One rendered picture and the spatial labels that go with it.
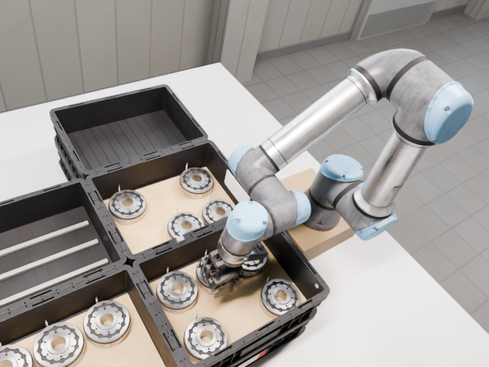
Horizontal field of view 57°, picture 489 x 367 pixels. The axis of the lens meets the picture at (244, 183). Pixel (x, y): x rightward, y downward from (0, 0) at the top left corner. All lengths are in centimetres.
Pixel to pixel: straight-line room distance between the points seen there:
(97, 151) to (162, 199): 28
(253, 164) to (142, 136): 63
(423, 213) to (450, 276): 42
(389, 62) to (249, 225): 46
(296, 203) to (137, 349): 50
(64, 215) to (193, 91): 88
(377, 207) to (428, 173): 194
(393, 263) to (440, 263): 112
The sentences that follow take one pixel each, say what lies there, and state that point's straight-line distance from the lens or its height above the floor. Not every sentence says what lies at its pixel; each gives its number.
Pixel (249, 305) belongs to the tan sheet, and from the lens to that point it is 120.
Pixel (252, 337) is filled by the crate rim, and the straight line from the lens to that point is 105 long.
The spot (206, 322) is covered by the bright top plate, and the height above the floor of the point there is 86.
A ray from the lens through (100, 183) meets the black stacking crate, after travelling 131.
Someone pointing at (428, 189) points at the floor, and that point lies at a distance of 305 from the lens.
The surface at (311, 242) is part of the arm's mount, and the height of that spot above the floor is 79.
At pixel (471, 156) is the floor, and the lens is 351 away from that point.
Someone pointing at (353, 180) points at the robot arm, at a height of 102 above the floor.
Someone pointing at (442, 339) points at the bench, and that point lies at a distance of 153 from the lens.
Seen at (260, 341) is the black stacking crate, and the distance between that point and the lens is 114.
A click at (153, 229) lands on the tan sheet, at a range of 129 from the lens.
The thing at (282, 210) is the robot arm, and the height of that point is 118.
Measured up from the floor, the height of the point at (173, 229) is 86.
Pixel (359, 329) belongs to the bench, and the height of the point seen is 70.
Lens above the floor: 187
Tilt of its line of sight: 47 degrees down
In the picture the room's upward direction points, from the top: 15 degrees clockwise
